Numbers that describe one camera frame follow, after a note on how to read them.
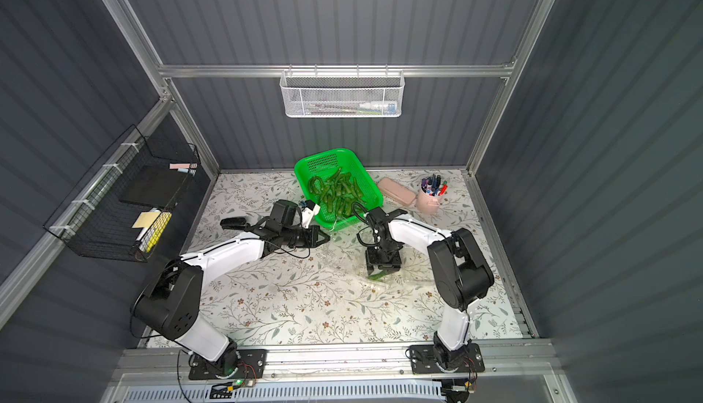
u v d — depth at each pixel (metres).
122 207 0.73
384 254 0.78
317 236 0.79
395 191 1.11
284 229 0.72
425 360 0.73
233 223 1.04
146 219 0.71
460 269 0.49
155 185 0.78
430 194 0.99
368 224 0.89
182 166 0.85
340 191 1.08
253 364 0.73
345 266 0.92
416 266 0.92
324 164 1.16
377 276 0.87
